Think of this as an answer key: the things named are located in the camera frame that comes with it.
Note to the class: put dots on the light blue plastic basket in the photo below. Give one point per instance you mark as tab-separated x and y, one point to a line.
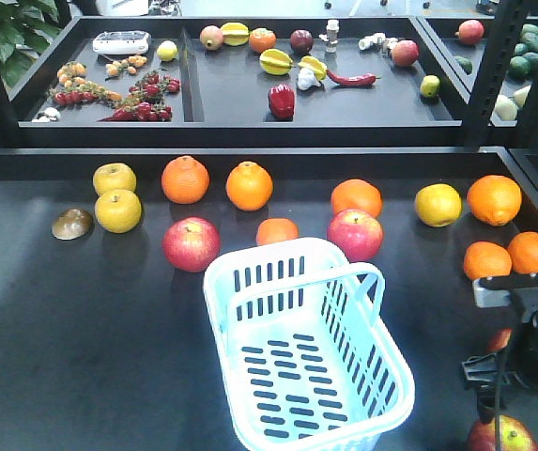
307	362

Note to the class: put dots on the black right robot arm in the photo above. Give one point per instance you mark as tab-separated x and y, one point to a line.
515	364

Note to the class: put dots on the small orange centre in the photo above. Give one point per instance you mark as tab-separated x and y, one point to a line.
274	230

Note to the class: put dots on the knobbed orange right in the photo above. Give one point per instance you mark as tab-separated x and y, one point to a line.
249	186

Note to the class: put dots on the knobbed orange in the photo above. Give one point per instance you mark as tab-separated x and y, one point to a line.
184	180
249	186

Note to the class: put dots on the red apple back left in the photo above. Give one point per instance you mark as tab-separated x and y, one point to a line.
191	244

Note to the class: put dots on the red apple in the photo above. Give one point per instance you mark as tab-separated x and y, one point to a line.
357	233
191	244
514	436
499	340

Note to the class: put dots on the large orange behind apple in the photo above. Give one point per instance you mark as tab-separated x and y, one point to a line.
356	194

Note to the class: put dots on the red apple back centre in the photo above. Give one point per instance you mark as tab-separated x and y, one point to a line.
357	233

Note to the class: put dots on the knobbed orange left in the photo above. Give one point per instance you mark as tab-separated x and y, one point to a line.
184	180

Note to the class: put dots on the red bell pepper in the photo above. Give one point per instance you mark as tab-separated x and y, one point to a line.
281	100

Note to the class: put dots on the garlic bulb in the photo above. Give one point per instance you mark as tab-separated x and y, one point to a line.
307	79

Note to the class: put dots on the yellow pear front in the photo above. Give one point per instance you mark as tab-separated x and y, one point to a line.
118	211

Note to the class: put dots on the yellow pear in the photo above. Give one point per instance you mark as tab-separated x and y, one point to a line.
118	211
113	176

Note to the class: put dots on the yellow starfruit large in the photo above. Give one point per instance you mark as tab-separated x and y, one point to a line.
275	62

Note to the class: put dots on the yellow starfruit small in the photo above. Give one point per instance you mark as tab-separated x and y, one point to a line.
318	67

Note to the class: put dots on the yellow pear rear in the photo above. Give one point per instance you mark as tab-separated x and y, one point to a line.
113	176

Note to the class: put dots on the yellow round citrus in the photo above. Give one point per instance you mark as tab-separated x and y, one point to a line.
438	205

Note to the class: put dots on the red chili pepper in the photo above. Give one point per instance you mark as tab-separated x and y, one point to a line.
367	79

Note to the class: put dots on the black rear display tray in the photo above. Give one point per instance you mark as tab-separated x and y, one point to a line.
417	100

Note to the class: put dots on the cherry tomato vines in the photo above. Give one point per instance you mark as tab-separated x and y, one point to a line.
144	101

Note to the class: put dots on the persimmon orange rear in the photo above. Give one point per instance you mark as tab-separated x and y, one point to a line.
261	39

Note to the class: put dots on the dark purple plum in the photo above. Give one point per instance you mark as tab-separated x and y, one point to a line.
301	41

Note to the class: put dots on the starfruit rear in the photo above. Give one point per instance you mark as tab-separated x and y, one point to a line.
235	33

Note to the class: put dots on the small yellow lemon rear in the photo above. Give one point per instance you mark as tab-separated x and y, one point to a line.
167	51

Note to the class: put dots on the black wooden fruit display table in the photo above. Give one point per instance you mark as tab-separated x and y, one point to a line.
105	346

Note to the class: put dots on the small orange right pair left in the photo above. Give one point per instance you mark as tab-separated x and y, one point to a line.
486	258

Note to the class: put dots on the small orange pair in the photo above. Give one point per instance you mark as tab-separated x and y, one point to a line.
486	258
523	250

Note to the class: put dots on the large orange far right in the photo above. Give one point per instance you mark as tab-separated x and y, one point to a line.
494	200

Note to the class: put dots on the white plastic box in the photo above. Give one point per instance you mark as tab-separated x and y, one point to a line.
121	42

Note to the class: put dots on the red apple front middle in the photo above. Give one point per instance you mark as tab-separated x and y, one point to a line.
499	340

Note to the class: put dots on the pale green pear rear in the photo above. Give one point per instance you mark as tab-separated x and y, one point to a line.
507	107

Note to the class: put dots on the red peach rear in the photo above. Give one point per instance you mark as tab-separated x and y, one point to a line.
470	32

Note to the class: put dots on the avocado pile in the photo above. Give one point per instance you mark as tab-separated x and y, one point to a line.
524	62

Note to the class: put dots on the potted green plant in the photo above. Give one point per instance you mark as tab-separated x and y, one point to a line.
27	28

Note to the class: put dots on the red apple front right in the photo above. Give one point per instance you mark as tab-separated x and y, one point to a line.
514	436

